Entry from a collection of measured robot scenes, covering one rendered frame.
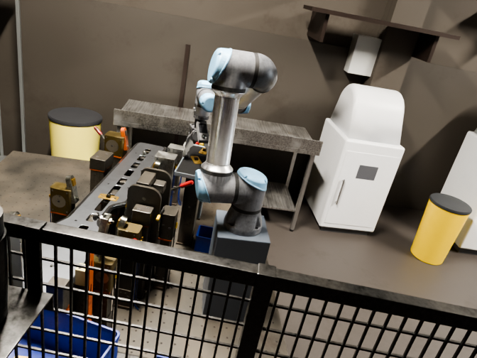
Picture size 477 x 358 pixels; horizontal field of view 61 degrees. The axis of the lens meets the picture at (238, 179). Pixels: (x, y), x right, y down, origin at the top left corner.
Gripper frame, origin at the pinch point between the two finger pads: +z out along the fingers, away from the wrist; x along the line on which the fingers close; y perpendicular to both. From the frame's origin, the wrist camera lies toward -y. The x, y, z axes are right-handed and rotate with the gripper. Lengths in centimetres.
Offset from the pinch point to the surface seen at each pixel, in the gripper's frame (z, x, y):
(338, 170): 53, -162, 99
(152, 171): -0.4, 23.3, -16.9
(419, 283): 118, -215, 19
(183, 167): 1.7, 8.0, -7.9
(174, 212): 9.7, 16.5, -32.9
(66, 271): 18, 56, -55
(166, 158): 6.8, 11.3, 12.3
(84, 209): 18, 49, -17
